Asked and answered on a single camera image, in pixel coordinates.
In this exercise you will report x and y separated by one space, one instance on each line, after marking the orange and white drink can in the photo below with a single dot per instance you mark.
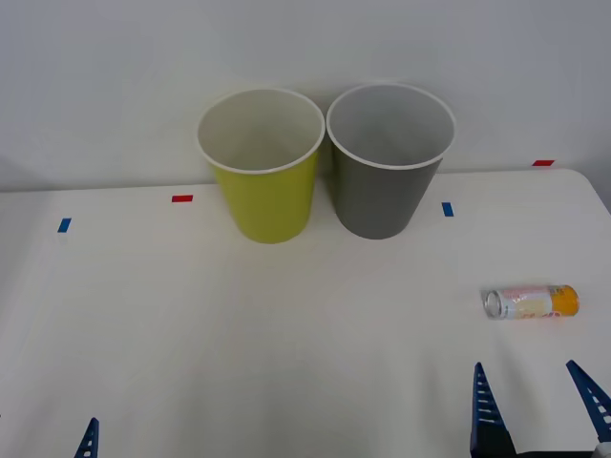
534 303

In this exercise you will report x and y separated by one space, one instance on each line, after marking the yellow-green plastic waste bin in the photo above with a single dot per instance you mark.
267 205

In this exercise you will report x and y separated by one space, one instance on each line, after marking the grey plastic waste bin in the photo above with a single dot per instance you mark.
382 200

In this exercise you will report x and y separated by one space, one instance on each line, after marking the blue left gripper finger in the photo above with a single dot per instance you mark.
89 441

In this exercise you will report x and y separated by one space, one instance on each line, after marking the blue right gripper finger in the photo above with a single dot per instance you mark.
596 405
484 415

